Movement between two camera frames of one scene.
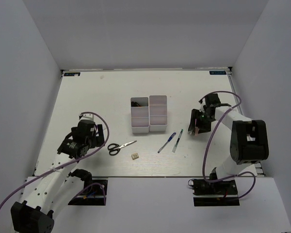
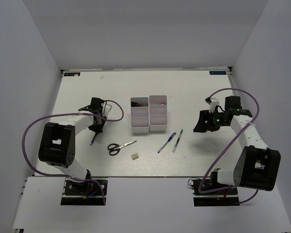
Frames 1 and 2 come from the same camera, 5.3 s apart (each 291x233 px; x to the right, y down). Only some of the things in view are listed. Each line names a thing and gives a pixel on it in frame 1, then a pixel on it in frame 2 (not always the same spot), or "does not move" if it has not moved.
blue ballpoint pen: (166, 143) does not move
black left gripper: (98, 140) -> (97, 129)
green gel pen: (177, 141) does not move
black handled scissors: (115, 148) does not move
